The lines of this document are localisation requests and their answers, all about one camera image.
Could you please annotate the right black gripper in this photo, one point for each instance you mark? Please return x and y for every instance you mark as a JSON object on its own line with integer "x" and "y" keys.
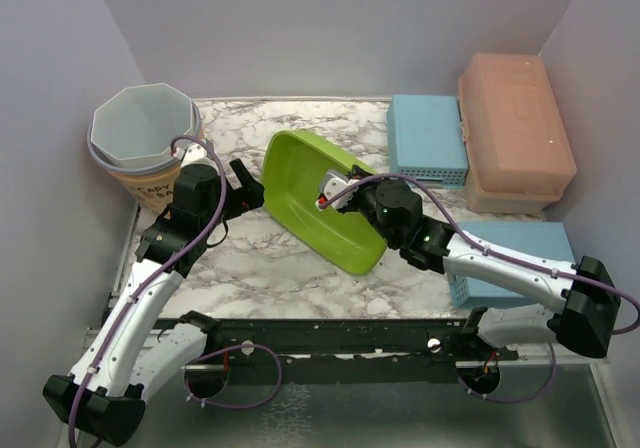
{"x": 352, "y": 205}

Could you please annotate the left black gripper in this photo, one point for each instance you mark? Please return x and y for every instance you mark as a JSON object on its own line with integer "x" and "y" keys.
{"x": 247, "y": 197}

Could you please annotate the small blue perforated basket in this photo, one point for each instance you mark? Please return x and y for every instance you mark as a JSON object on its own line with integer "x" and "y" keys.
{"x": 425, "y": 140}

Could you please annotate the pink translucent lidded box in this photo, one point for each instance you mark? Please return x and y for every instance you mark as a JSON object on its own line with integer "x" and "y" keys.
{"x": 520, "y": 159}

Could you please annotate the large blue perforated basket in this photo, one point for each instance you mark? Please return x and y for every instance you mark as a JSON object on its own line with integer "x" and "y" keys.
{"x": 508, "y": 264}

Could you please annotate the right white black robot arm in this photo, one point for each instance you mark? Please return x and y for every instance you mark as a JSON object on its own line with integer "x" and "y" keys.
{"x": 572, "y": 304}

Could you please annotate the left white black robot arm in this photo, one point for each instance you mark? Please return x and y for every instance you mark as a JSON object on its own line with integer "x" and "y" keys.
{"x": 106, "y": 392}

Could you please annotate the orange capybara bucket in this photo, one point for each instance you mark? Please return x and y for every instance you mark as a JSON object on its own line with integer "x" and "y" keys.
{"x": 152, "y": 186}

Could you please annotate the white octagonal inner bin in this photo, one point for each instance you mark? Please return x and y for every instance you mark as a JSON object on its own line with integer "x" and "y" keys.
{"x": 134, "y": 128}

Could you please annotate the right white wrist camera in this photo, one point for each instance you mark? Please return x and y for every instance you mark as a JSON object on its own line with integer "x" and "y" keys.
{"x": 331, "y": 185}

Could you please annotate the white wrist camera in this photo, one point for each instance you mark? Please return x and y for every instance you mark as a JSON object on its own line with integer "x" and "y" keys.
{"x": 191, "y": 153}
{"x": 331, "y": 185}

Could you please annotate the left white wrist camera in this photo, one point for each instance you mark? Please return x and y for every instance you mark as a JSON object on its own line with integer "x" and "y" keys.
{"x": 191, "y": 153}

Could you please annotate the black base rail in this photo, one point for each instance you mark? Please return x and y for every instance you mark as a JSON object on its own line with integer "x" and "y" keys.
{"x": 338, "y": 351}

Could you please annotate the aluminium extrusion rail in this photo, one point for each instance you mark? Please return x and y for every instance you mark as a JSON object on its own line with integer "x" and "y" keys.
{"x": 523, "y": 354}

